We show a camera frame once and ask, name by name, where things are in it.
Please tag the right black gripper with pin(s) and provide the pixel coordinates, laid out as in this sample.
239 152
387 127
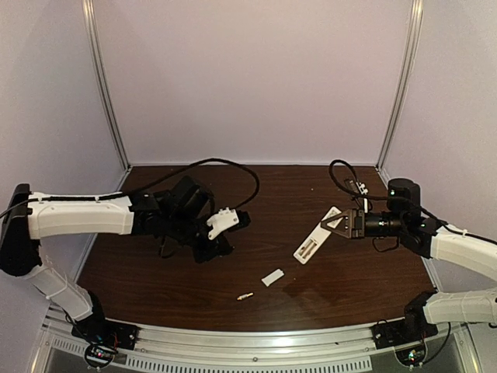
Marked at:
358 223

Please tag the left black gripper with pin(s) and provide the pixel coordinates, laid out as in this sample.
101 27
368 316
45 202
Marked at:
217 248

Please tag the white remote control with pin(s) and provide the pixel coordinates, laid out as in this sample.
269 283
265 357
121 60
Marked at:
315 239

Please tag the white battery cover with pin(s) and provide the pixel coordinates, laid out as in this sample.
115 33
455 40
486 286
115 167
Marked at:
272 277

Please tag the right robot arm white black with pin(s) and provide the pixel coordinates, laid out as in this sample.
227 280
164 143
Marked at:
427 236

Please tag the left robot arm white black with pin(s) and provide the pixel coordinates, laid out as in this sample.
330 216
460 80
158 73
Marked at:
173 214

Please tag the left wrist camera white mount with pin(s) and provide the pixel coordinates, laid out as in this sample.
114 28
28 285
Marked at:
227 220

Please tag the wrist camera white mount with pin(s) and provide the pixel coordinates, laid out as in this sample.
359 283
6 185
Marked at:
227 220
359 188

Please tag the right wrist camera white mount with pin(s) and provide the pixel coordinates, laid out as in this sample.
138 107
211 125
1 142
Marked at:
359 188

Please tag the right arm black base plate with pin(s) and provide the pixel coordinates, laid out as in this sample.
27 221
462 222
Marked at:
396 333

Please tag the front aluminium rail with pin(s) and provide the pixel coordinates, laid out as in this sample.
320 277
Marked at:
343 349

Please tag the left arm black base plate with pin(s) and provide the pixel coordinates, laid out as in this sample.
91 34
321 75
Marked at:
113 334

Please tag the right aluminium frame post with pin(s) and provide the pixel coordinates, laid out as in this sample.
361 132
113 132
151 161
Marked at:
407 65

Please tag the aluminium frame post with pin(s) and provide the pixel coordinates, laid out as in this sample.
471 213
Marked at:
88 8
407 65

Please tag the left aluminium frame post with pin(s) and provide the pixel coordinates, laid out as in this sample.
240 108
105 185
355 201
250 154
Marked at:
88 8

